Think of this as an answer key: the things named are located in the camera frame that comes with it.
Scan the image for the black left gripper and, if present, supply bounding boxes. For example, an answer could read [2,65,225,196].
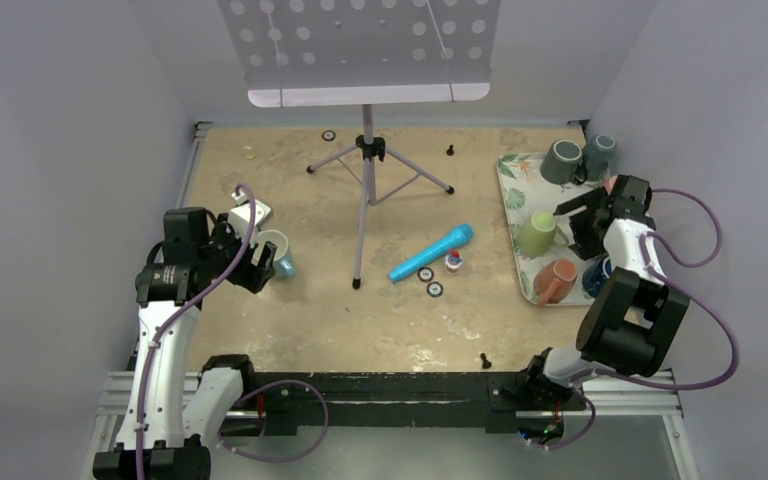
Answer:
[198,213,275,292]

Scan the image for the light blue mug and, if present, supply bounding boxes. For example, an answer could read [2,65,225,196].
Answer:
[252,230,296,278]

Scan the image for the light green mug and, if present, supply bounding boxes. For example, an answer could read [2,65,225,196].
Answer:
[514,211,570,258]

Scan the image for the dark grey mug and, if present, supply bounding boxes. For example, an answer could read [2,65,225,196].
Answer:
[539,139,587,185]

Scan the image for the textured salmon mug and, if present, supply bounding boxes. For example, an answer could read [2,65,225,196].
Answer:
[532,259,578,307]

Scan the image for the plain pink mug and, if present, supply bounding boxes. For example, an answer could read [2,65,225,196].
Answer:
[602,175,618,194]

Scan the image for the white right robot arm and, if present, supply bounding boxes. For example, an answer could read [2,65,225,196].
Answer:
[512,175,690,407]

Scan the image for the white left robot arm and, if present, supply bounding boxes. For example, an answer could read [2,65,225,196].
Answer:
[92,201,277,479]

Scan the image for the slate blue-grey mug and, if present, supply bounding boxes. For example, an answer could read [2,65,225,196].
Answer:
[583,134,616,182]

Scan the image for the navy blue mug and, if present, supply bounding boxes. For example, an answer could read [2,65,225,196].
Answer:
[582,255,613,299]

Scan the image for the floral white serving tray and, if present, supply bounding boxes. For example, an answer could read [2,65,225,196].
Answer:
[496,152,611,304]

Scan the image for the small cupcake figurine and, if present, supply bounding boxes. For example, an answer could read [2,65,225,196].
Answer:
[444,249,463,274]

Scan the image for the round black token upper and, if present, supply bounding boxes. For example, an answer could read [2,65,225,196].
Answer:
[417,267,435,283]

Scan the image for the round black token lower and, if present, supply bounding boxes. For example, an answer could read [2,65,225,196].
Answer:
[426,281,444,298]

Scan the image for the black chess pawn near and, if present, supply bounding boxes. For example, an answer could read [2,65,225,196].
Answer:
[479,353,492,370]

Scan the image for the lilac music stand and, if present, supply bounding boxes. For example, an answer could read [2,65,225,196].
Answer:
[218,0,501,288]

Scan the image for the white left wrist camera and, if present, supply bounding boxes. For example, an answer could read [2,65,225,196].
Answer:
[227,191,274,239]

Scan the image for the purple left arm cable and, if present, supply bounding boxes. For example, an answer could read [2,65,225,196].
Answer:
[133,184,330,480]

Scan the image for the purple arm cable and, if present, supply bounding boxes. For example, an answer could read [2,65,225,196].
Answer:
[133,184,330,480]
[526,188,740,451]

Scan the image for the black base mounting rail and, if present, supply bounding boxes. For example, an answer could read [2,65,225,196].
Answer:
[220,371,587,437]

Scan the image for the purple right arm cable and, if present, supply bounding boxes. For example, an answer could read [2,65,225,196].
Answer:
[526,188,740,451]

